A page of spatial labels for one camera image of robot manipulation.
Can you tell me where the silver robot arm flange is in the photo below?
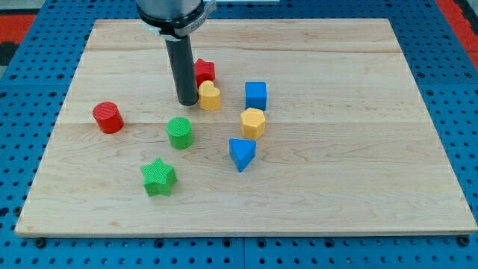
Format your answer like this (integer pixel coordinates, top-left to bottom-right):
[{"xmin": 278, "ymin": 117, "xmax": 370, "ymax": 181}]
[{"xmin": 136, "ymin": 0, "xmax": 217, "ymax": 42}]

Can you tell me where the red star block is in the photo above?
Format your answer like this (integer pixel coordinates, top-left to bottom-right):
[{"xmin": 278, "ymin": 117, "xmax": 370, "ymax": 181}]
[{"xmin": 193, "ymin": 58, "xmax": 215, "ymax": 87}]

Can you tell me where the green star block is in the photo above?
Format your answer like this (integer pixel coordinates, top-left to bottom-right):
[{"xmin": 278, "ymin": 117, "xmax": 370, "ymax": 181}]
[{"xmin": 140, "ymin": 158, "xmax": 177, "ymax": 197}]

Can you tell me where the blue triangle block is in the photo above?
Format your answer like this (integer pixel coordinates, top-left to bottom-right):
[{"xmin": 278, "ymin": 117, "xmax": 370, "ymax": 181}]
[{"xmin": 229, "ymin": 138, "xmax": 257, "ymax": 173}]

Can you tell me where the yellow hexagon block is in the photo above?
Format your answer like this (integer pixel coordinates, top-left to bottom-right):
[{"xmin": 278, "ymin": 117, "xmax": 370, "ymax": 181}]
[{"xmin": 240, "ymin": 108, "xmax": 266, "ymax": 140}]

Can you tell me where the blue cube block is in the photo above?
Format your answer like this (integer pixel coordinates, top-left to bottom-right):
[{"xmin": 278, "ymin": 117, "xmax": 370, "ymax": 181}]
[{"xmin": 245, "ymin": 81, "xmax": 267, "ymax": 111}]

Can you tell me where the yellow heart block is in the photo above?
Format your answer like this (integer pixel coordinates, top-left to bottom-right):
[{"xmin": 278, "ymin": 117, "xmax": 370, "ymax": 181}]
[{"xmin": 199, "ymin": 80, "xmax": 221, "ymax": 111}]

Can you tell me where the green cylinder block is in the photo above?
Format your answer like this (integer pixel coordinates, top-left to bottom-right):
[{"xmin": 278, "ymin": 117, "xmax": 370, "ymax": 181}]
[{"xmin": 167, "ymin": 117, "xmax": 193, "ymax": 149}]

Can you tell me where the light wooden board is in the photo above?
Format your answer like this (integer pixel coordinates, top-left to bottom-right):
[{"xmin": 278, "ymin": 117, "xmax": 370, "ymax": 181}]
[{"xmin": 15, "ymin": 19, "xmax": 477, "ymax": 238}]

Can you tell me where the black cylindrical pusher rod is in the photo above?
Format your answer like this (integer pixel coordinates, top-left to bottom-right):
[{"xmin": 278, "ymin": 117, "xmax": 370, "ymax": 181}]
[{"xmin": 166, "ymin": 36, "xmax": 199, "ymax": 106}]

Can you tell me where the red cylinder block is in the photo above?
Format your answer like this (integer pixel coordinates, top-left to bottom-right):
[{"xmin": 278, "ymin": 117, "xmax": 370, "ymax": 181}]
[{"xmin": 93, "ymin": 102, "xmax": 124, "ymax": 134}]

